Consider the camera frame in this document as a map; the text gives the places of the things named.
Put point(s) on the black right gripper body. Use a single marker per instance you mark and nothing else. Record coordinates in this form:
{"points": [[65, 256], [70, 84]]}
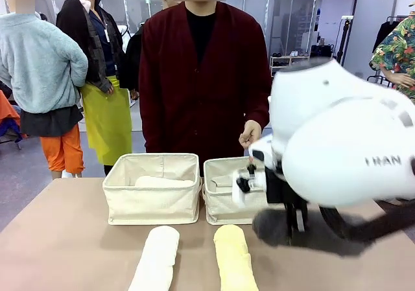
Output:
{"points": [[277, 187]]}

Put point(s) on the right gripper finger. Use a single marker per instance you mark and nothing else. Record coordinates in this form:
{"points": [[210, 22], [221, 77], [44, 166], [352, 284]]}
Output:
{"points": [[289, 223], [301, 221]]}

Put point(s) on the grey towel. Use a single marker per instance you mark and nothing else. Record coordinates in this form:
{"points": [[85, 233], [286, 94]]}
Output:
{"points": [[269, 226]]}

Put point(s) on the yellow towel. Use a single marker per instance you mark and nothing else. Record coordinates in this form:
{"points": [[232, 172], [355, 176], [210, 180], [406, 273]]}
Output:
{"points": [[233, 258]]}

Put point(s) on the white towel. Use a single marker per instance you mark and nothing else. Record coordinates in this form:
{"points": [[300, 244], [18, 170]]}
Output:
{"points": [[155, 262]]}

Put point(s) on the person's left forearm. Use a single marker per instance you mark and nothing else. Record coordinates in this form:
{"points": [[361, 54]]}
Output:
{"points": [[261, 109]]}

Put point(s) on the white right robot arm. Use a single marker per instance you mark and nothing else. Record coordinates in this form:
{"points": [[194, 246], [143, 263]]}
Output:
{"points": [[324, 109]]}

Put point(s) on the person's right forearm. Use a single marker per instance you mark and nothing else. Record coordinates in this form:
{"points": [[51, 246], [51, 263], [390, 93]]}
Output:
{"points": [[145, 119]]}

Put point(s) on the person's left hand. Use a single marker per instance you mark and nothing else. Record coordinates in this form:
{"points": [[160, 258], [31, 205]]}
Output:
{"points": [[251, 133]]}

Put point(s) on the small cream fabric basket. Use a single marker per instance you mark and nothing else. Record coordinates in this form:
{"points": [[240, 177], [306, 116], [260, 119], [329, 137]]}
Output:
{"points": [[223, 206]]}

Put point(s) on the cream folded towel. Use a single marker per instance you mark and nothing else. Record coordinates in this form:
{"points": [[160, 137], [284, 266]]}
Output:
{"points": [[165, 182]]}

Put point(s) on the person in maroon cardigan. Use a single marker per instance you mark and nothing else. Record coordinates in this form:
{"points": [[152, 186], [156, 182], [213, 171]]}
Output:
{"points": [[194, 93]]}

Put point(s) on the wide cream fabric basket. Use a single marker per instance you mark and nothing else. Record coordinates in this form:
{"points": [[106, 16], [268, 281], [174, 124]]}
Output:
{"points": [[152, 203]]}

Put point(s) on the wooden shoe rack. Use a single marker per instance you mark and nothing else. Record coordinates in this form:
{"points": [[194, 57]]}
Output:
{"points": [[288, 61]]}

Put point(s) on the black bags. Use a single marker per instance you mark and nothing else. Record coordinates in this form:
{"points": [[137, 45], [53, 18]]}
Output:
{"points": [[321, 51]]}

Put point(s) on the black clothes rack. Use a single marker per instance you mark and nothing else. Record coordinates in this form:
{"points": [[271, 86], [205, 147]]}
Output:
{"points": [[377, 78]]}

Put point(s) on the black tripod pole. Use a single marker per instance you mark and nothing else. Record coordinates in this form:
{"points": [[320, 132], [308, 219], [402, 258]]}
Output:
{"points": [[343, 38]]}

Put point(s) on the orange cloth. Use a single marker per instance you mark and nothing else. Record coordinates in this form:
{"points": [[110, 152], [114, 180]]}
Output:
{"points": [[6, 112]]}

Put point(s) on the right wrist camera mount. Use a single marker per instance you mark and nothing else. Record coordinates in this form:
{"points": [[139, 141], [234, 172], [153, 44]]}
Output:
{"points": [[241, 197]]}

